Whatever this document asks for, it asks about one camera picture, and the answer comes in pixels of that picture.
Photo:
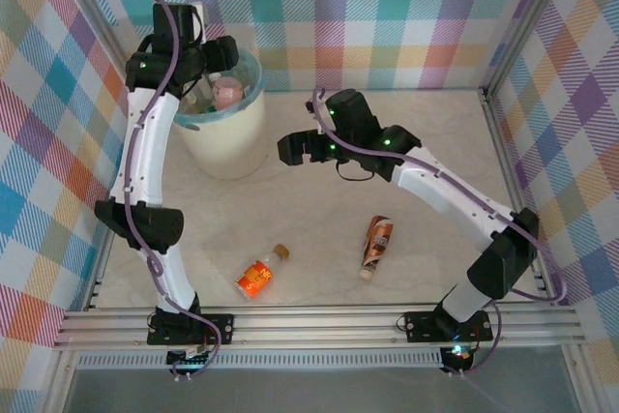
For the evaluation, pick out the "pink drink bottle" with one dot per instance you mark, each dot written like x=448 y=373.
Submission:
x=227 y=94

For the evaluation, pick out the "orange label bottle brown cap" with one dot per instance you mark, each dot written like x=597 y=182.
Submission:
x=256 y=277

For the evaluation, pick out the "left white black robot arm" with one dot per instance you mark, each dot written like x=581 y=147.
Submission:
x=145 y=152

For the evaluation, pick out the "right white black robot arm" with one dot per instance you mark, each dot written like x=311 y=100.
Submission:
x=445 y=185

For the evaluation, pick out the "cream plastic waste bin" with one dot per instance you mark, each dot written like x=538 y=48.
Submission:
x=232 y=142

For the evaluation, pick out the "brown coffee drink bottle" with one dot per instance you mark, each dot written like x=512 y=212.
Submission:
x=379 y=239

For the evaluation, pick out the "black controller board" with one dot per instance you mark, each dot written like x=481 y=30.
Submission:
x=186 y=361
x=459 y=354

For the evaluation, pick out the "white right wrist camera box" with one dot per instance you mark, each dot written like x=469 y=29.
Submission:
x=309 y=106

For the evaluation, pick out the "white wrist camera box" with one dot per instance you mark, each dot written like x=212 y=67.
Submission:
x=309 y=106
x=199 y=9

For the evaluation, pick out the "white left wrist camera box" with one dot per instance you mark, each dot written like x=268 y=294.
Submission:
x=199 y=9

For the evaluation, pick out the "aluminium frame post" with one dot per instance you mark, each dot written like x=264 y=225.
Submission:
x=104 y=21
x=524 y=21

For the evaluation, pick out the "aluminium side frame rail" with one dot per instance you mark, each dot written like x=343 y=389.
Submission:
x=99 y=277
x=503 y=152

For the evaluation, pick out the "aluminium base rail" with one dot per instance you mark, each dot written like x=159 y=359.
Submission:
x=314 y=328

